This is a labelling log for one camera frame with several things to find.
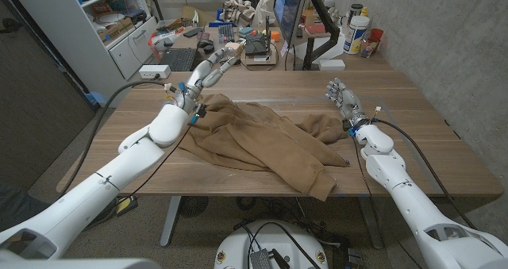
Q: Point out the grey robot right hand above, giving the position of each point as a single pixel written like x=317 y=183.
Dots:
x=347 y=100

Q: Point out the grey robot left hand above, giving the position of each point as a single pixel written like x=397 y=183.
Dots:
x=206 y=72

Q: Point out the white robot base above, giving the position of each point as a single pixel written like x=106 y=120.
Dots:
x=270 y=241

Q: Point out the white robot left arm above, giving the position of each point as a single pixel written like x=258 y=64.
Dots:
x=99 y=189

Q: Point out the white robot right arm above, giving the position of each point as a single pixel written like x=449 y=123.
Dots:
x=412 y=205

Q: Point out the brown zip jacket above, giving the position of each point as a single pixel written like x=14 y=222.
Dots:
x=258 y=142

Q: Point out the yellow bottle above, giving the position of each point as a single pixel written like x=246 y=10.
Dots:
x=364 y=12

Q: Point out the black computer mouse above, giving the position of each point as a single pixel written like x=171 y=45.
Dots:
x=205 y=43

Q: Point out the black keyboard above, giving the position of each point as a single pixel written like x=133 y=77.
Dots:
x=226 y=33
x=178 y=58

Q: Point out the small white box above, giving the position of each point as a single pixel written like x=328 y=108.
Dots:
x=331 y=64

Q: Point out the small beige box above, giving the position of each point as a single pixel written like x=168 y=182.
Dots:
x=238 y=46

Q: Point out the black smartphone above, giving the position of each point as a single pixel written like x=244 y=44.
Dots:
x=193 y=32

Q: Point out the white red plastic bag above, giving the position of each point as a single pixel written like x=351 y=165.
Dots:
x=164 y=39

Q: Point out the white power strip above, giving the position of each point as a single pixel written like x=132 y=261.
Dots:
x=152 y=71

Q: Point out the clear drinking glass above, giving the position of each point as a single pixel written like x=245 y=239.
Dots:
x=367 y=47

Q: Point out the black mini computer with antennas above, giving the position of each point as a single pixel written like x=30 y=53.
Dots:
x=256 y=44

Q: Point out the small teal box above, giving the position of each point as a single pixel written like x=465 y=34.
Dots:
x=246 y=31

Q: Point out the flat brown cardboard sheet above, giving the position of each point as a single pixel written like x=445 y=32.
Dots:
x=194 y=15

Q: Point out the white wipes canister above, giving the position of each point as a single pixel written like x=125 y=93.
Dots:
x=355 y=35

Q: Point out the beige plaid bag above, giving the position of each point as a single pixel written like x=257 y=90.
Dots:
x=238 y=11

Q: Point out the orange cube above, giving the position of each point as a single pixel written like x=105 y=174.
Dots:
x=275 y=36

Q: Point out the red book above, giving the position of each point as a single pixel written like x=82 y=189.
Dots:
x=315 y=29

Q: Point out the white cloth bag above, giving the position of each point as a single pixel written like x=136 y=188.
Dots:
x=265 y=5

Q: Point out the dark jar with black lid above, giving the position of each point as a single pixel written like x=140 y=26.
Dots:
x=355 y=10

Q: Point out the brown cardboard box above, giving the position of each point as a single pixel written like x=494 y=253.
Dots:
x=115 y=29

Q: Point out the flat computer monitor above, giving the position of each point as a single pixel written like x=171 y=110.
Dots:
x=289 y=7

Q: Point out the grey table leg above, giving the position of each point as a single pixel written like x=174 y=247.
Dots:
x=371 y=221
x=170 y=221

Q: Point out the black round fan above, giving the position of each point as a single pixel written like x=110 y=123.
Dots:
x=192 y=206

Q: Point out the white shelf cabinet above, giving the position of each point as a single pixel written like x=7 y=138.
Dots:
x=75 y=35

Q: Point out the yellow black foot pedal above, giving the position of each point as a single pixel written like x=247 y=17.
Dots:
x=126 y=205

